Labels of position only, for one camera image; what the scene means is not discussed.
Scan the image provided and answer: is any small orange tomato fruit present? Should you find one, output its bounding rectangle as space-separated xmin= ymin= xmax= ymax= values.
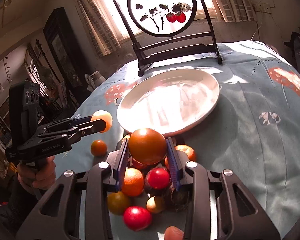
xmin=90 ymin=140 xmax=108 ymax=157

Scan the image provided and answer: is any dark wooden cabinet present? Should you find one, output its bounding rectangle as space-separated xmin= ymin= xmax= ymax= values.
xmin=43 ymin=7 xmax=91 ymax=104

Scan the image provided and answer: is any large red plum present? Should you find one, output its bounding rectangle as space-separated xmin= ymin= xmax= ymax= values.
xmin=123 ymin=206 xmax=152 ymax=231

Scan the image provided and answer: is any round painted screen on stand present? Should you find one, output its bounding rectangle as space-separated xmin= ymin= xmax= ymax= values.
xmin=112 ymin=0 xmax=223 ymax=77

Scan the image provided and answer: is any dark brown mangosteen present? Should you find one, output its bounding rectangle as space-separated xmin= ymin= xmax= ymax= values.
xmin=163 ymin=184 xmax=190 ymax=212

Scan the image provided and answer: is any left window curtain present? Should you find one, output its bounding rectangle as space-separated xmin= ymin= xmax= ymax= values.
xmin=73 ymin=0 xmax=121 ymax=58

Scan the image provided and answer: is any large orange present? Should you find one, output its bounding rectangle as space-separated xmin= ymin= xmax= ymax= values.
xmin=128 ymin=128 xmax=167 ymax=165

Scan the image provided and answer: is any wall power socket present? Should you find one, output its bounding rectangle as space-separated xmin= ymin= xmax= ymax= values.
xmin=253 ymin=3 xmax=271 ymax=14

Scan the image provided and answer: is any medium mandarin orange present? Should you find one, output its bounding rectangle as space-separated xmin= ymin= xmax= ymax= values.
xmin=121 ymin=168 xmax=144 ymax=197

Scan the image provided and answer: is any pale orange small fruit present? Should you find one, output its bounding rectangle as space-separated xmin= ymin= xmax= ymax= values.
xmin=91 ymin=110 xmax=113 ymax=133

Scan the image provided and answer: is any person's left hand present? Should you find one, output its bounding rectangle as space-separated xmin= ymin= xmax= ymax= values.
xmin=17 ymin=156 xmax=56 ymax=194

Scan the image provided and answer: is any person's right hand fingertip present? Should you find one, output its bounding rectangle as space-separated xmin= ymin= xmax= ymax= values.
xmin=164 ymin=226 xmax=184 ymax=240

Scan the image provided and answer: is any window curtain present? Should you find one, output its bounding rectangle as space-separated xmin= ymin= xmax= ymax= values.
xmin=212 ymin=0 xmax=257 ymax=22
xmin=73 ymin=0 xmax=121 ymax=58

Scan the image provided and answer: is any white ceramic jug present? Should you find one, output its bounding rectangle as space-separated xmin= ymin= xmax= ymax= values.
xmin=85 ymin=71 xmax=106 ymax=92

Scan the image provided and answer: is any yellow green small fruit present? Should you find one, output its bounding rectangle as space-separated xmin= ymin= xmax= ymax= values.
xmin=107 ymin=191 xmax=132 ymax=216

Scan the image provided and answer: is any white round plate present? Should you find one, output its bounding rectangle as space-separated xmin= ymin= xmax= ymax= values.
xmin=117 ymin=68 xmax=221 ymax=137

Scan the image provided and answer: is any tan small fruit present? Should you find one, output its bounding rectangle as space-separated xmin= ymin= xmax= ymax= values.
xmin=146 ymin=196 xmax=165 ymax=214

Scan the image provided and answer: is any right window curtain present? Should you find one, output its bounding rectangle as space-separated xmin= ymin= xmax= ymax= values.
xmin=212 ymin=0 xmax=257 ymax=22

